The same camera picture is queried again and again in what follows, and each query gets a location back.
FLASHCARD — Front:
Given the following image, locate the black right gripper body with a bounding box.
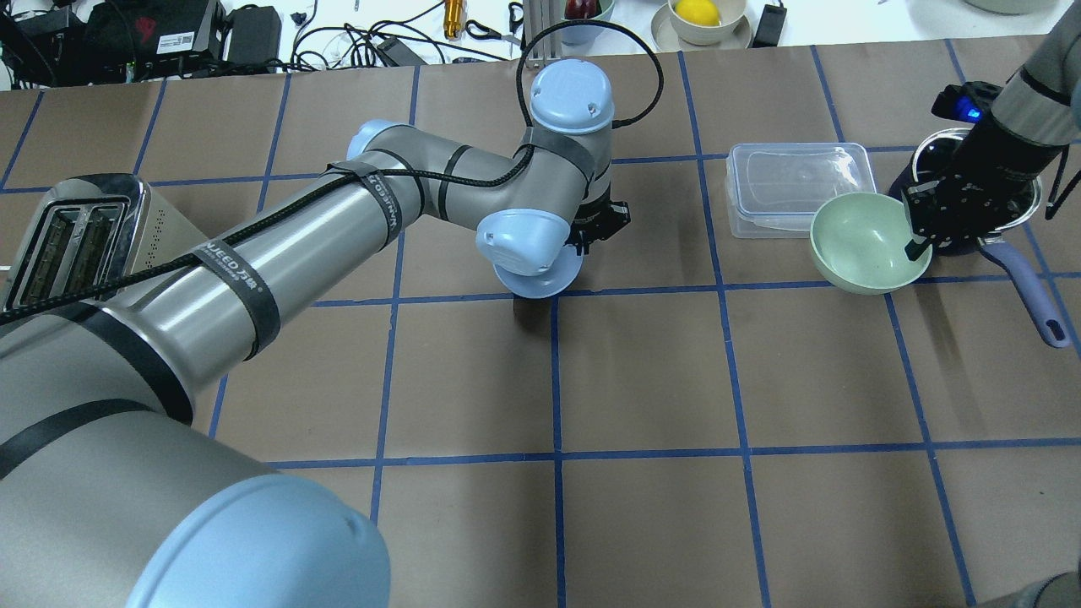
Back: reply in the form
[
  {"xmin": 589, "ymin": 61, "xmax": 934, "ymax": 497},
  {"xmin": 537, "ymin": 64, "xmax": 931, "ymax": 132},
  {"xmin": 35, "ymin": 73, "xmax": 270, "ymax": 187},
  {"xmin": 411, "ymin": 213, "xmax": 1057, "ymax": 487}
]
[{"xmin": 902, "ymin": 118, "xmax": 1060, "ymax": 247}]

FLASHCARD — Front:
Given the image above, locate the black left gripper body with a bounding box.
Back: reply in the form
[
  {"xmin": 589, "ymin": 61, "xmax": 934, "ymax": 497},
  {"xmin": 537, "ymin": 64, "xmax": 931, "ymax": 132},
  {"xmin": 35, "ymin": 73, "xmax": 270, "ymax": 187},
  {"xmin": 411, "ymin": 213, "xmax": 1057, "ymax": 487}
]
[{"xmin": 571, "ymin": 199, "xmax": 632, "ymax": 257}]

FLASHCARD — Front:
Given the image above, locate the green bowl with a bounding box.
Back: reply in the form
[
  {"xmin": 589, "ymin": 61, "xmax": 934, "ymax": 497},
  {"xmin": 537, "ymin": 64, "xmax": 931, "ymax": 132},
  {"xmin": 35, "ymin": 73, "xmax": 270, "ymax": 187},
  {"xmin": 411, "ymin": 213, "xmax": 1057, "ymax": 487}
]
[{"xmin": 808, "ymin": 193, "xmax": 933, "ymax": 296}]

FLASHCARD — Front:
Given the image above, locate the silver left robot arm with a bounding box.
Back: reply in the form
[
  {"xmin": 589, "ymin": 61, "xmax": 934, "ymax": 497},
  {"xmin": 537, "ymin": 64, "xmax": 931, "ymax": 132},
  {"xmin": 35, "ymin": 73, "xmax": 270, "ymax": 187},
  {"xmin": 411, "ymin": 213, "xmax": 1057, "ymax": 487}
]
[{"xmin": 3, "ymin": 60, "xmax": 628, "ymax": 607}]

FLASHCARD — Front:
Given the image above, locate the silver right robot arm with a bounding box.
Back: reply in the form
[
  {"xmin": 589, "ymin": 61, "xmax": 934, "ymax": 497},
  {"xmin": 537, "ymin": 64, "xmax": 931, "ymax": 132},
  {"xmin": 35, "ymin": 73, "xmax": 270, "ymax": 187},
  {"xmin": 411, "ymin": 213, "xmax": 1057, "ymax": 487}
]
[{"xmin": 902, "ymin": 3, "xmax": 1080, "ymax": 261}]

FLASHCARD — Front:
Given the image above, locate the blue bowl with fruit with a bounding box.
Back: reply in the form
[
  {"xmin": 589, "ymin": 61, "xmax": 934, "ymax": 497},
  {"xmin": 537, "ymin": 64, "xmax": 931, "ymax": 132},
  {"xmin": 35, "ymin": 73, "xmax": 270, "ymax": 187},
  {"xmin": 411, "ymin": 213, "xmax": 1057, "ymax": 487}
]
[{"xmin": 559, "ymin": 1, "xmax": 615, "ymax": 47}]

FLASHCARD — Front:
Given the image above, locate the beige bowl with lemon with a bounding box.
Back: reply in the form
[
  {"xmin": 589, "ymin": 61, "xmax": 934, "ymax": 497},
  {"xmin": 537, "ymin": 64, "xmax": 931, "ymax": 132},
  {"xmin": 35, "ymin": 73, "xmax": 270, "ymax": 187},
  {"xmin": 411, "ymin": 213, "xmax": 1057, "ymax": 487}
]
[{"xmin": 667, "ymin": 1, "xmax": 747, "ymax": 47}]

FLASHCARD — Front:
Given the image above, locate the blue pot with lid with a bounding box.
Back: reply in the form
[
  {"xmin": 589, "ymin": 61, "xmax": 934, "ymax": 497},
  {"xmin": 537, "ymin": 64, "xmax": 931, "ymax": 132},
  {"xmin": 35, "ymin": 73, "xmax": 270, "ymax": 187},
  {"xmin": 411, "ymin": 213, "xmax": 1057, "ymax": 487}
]
[{"xmin": 888, "ymin": 127, "xmax": 1071, "ymax": 349}]

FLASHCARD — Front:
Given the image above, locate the clear plastic container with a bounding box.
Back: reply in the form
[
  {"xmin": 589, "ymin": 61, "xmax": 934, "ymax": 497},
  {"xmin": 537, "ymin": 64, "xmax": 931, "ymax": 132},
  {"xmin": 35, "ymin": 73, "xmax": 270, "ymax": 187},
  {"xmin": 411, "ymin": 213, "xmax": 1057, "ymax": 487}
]
[{"xmin": 725, "ymin": 142, "xmax": 877, "ymax": 239}]

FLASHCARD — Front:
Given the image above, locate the black power adapter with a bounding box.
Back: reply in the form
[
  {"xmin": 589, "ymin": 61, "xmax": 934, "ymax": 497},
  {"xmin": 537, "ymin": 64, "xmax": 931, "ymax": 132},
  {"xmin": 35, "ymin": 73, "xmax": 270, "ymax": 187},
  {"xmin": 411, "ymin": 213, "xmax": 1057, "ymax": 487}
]
[{"xmin": 749, "ymin": 3, "xmax": 787, "ymax": 47}]

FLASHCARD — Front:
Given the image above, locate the black red computer box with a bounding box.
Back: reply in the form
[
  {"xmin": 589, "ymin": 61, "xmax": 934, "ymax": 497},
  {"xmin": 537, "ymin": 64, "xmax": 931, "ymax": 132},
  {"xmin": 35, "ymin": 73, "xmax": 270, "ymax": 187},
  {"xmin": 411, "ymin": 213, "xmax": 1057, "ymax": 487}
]
[{"xmin": 79, "ymin": 1, "xmax": 226, "ymax": 82}]

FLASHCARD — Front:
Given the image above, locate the silver toaster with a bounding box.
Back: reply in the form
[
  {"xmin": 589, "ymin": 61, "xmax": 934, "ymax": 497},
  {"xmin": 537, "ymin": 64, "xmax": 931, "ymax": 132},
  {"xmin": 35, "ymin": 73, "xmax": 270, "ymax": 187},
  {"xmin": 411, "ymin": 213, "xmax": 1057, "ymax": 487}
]
[{"xmin": 3, "ymin": 173, "xmax": 206, "ymax": 312}]

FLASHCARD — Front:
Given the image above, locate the aluminium frame post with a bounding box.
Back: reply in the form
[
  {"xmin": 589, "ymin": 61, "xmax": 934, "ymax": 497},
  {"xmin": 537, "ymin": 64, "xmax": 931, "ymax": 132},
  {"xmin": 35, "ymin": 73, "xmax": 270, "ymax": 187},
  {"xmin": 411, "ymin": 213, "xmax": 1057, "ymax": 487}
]
[{"xmin": 521, "ymin": 0, "xmax": 564, "ymax": 69}]

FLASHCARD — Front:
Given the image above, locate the orange handled tool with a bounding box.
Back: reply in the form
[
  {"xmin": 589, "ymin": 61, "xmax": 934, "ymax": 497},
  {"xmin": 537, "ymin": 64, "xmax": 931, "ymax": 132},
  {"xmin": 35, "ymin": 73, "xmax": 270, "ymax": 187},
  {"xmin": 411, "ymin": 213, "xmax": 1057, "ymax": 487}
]
[{"xmin": 443, "ymin": 0, "xmax": 466, "ymax": 40}]

